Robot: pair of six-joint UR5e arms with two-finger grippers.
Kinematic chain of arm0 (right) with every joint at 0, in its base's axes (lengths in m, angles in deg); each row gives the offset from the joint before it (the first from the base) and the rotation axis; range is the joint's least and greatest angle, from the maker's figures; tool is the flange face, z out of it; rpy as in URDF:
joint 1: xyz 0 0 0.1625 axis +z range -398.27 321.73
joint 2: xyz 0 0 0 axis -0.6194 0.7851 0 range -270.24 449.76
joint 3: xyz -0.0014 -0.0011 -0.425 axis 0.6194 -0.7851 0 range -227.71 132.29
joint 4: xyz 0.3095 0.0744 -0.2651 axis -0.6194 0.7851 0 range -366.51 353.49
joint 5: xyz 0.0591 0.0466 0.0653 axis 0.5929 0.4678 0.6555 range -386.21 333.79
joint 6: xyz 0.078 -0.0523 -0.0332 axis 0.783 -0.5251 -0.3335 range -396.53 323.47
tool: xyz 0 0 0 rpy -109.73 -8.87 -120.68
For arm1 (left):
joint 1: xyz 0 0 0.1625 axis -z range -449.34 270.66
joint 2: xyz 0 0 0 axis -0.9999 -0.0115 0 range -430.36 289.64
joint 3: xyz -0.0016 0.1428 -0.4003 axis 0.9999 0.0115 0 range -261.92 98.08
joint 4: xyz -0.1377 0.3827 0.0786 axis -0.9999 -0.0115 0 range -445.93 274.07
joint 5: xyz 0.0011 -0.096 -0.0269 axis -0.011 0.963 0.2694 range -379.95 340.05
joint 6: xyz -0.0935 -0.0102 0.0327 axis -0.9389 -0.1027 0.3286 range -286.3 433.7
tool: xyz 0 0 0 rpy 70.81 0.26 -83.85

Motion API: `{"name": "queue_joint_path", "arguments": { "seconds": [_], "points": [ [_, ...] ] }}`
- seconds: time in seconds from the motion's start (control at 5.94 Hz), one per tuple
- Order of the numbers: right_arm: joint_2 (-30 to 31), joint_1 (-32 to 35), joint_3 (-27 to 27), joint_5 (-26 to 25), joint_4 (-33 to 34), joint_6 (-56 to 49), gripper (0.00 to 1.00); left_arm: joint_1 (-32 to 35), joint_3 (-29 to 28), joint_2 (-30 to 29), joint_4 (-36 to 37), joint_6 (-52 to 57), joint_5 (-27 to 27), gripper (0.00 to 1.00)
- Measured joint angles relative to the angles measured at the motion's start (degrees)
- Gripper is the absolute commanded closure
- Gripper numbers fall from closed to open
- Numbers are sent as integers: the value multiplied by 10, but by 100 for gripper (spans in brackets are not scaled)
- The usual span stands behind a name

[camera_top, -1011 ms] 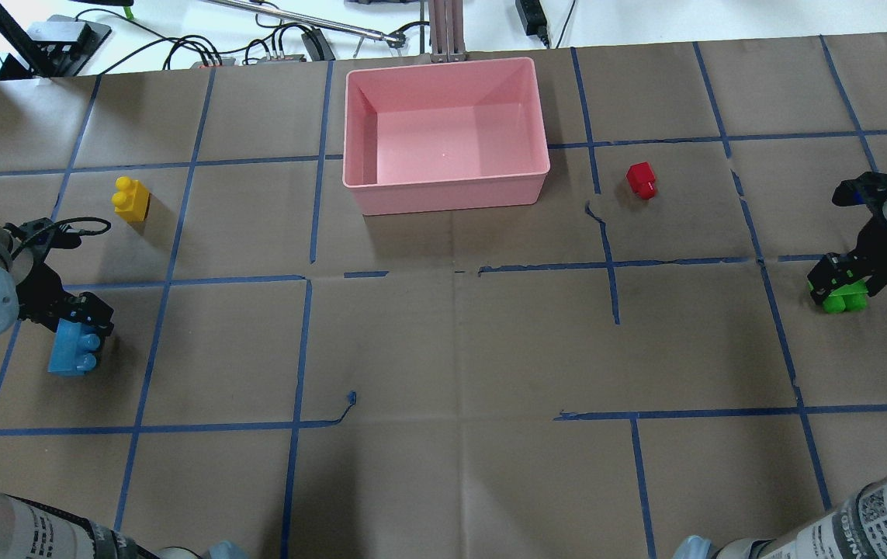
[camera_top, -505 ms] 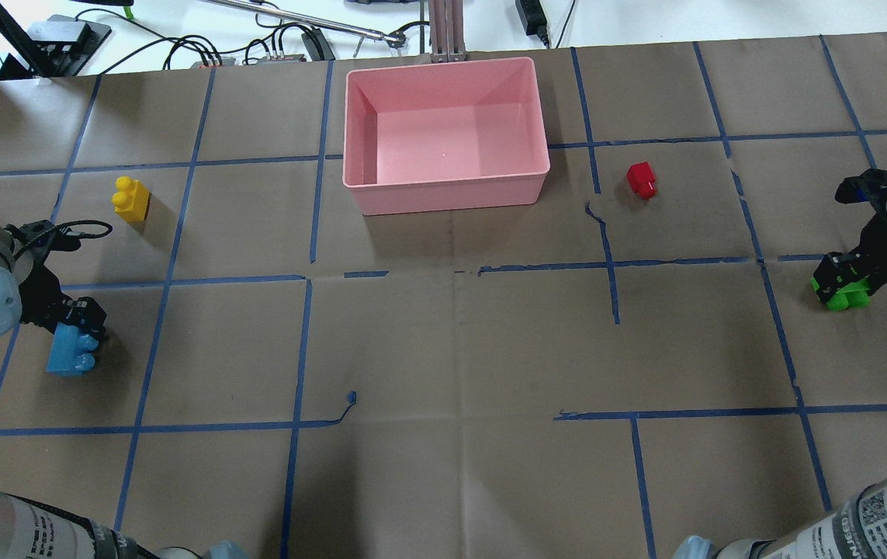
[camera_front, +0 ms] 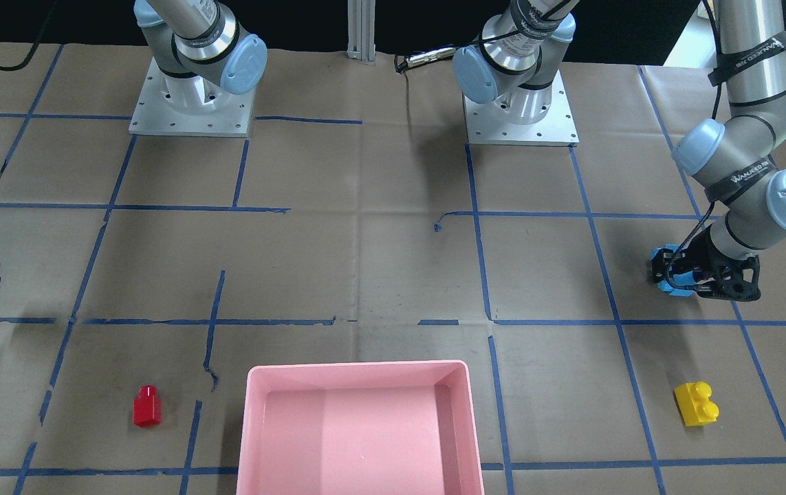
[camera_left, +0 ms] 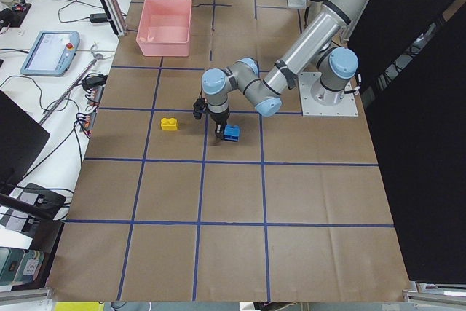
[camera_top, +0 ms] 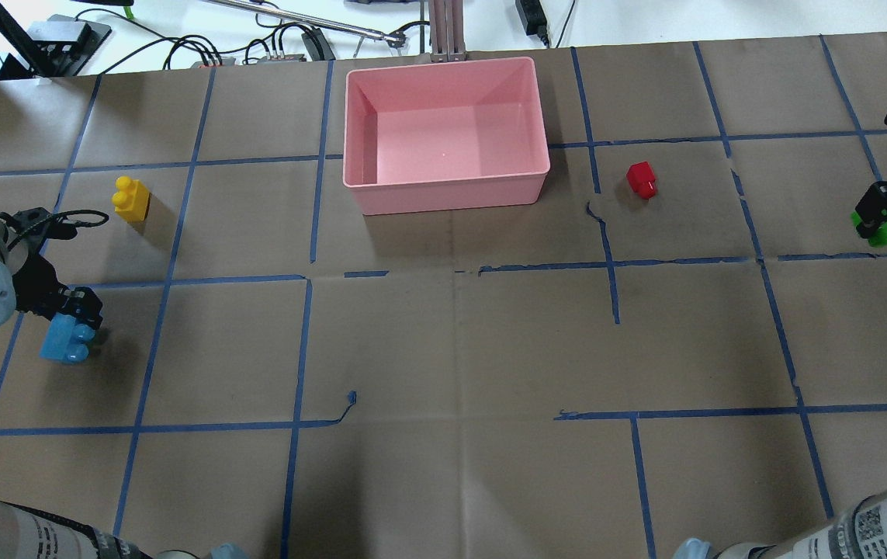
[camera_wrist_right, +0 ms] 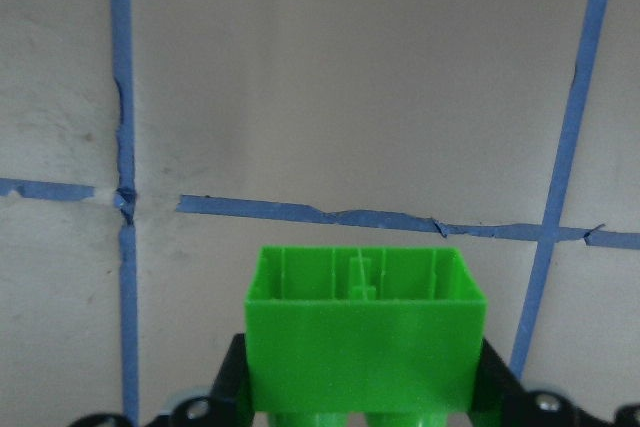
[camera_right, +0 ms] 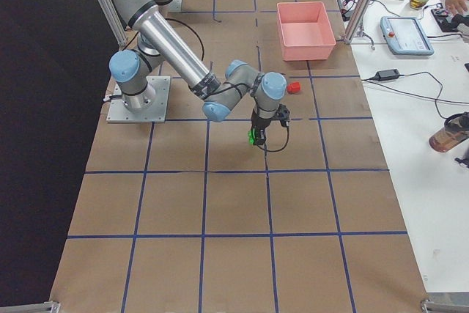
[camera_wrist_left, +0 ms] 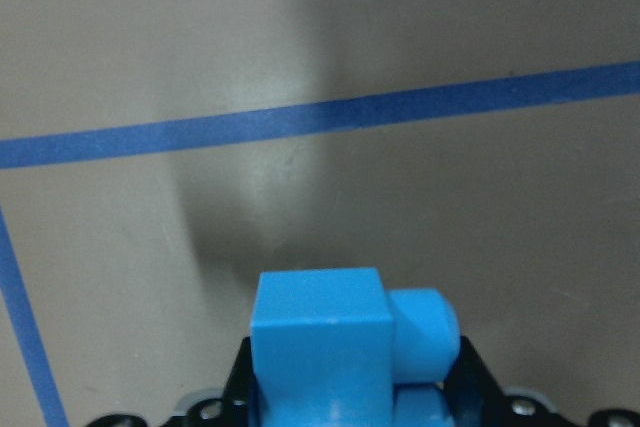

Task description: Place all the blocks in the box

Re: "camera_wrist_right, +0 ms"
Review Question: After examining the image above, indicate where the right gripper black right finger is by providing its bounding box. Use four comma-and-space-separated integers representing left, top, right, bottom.
469, 338, 525, 427

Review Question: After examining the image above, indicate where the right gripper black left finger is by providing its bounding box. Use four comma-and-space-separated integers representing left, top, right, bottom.
210, 333, 250, 427

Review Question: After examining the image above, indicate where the green toy block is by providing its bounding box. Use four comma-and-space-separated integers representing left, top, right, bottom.
245, 246, 487, 426

